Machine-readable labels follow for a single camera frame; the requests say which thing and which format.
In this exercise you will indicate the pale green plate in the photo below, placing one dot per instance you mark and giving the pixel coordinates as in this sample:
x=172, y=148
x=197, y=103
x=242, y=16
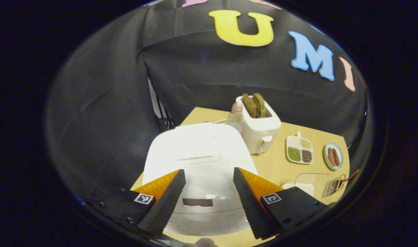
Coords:
x=327, y=161

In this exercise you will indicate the black backdrop cloth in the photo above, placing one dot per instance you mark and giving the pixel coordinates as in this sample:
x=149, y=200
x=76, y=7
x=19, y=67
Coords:
x=102, y=103

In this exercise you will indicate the brown wooden spoon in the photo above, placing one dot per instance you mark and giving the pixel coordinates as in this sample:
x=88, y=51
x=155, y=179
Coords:
x=351, y=175

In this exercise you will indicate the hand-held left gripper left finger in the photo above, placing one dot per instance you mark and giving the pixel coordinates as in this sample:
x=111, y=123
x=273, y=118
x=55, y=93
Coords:
x=166, y=206

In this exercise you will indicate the brown toast slice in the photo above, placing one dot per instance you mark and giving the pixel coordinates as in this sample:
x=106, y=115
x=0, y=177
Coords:
x=259, y=104
x=249, y=105

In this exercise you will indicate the brown meat slice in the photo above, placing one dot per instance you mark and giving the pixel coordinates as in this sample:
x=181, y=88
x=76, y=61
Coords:
x=331, y=157
x=336, y=157

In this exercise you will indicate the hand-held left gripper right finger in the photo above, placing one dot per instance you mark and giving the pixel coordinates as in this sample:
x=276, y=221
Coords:
x=251, y=209

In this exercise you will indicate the backdrop stand frame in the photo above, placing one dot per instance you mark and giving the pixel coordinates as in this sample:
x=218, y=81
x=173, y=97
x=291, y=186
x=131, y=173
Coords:
x=157, y=106

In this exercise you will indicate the clear plastic bottle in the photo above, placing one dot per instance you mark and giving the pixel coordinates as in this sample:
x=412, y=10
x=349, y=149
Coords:
x=234, y=118

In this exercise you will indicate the white toaster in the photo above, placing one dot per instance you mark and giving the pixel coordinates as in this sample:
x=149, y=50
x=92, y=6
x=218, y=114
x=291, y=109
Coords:
x=260, y=130

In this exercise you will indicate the white rice cooker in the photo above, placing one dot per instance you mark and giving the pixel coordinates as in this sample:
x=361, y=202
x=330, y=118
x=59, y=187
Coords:
x=202, y=147

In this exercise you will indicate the white divided grain dish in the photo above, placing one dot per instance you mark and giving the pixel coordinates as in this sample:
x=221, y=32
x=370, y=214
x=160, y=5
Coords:
x=293, y=141

